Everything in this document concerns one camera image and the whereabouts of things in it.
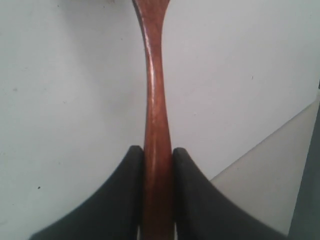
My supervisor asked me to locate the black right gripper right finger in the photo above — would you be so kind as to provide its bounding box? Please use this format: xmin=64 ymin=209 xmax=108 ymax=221
xmin=172 ymin=147 xmax=287 ymax=240

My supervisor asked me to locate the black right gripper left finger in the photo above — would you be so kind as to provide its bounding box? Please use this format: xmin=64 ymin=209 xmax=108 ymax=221
xmin=31 ymin=145 xmax=144 ymax=240

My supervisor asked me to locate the brown wooden spoon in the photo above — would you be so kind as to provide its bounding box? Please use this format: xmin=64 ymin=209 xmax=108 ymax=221
xmin=133 ymin=0 xmax=175 ymax=240

